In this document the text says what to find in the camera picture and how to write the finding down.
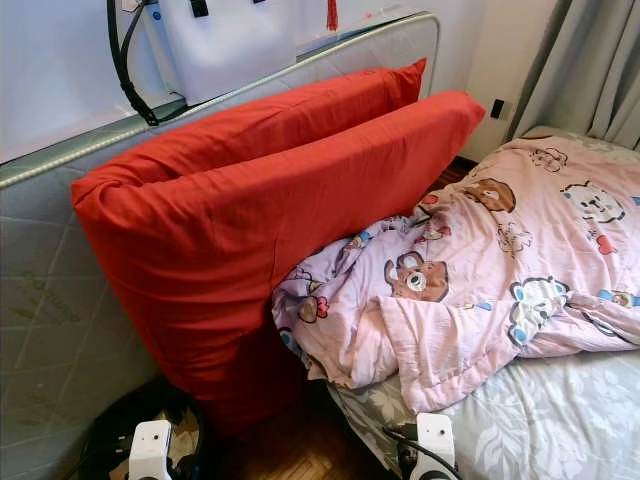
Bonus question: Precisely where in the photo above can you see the black waste bin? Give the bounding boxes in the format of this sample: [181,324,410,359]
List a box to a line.
[78,385,211,480]

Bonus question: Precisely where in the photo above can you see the grey pleated curtain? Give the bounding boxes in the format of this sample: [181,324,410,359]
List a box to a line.
[510,0,640,151]

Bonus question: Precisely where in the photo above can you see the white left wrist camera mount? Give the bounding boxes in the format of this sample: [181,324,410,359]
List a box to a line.
[128,419,174,480]

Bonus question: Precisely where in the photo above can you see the white tote bag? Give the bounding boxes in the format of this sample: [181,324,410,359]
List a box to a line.
[145,0,301,106]

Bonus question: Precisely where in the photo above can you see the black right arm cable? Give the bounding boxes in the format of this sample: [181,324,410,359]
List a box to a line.
[385,425,461,480]

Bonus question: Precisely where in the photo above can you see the large red cushion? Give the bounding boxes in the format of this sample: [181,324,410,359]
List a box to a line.
[70,90,488,436]

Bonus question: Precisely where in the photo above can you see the bed with grey floral sheet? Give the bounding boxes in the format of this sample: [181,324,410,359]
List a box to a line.
[325,125,640,480]

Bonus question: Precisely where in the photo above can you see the thin red cushion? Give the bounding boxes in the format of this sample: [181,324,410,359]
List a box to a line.
[105,58,428,191]

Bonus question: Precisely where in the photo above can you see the pink cartoon bear blanket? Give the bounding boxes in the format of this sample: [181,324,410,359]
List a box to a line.
[270,135,640,414]

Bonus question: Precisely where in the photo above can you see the black looped strap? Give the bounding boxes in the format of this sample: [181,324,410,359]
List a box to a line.
[106,0,186,128]

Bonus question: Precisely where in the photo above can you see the grey quilted upright mattress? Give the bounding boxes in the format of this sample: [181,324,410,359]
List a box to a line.
[0,10,441,480]

